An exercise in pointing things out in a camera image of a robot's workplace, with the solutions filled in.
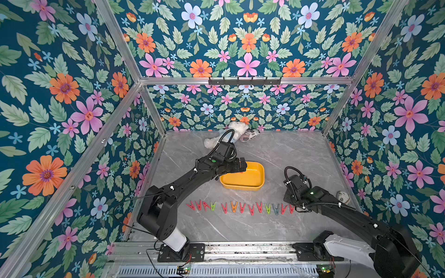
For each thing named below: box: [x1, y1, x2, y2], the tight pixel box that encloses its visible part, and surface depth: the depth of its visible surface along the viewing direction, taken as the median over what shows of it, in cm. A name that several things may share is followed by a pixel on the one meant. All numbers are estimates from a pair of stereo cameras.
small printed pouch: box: [239, 127, 261, 143], surface depth 117 cm
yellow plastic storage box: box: [219, 161, 266, 191], surface depth 96 cm
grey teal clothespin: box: [271, 203, 280, 216], surface depth 86 cm
